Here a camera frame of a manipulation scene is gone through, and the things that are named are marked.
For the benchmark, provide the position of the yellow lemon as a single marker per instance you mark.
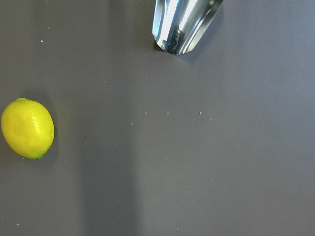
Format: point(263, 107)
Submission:
point(28, 128)

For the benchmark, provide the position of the shiny metal scoop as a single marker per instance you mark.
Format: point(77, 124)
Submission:
point(178, 25)

